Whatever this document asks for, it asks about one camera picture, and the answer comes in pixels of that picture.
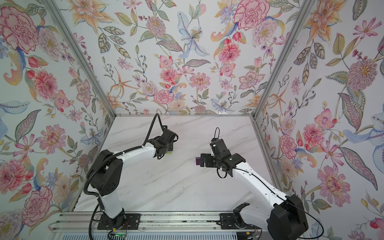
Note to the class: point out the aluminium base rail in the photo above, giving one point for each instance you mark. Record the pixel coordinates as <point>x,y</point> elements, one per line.
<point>146,222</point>

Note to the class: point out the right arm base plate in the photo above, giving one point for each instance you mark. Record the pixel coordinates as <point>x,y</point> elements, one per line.
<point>228,221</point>

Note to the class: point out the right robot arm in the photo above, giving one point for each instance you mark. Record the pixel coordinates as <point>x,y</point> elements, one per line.
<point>282,216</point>

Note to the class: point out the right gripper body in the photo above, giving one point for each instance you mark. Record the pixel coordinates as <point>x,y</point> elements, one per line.
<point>211,161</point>

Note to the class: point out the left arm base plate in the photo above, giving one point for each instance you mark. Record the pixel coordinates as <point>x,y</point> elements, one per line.
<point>121,222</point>

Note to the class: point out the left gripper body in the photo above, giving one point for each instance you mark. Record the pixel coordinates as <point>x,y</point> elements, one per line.
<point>169,148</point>

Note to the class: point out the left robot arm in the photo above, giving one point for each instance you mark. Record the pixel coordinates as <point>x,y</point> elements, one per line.
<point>104,176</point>

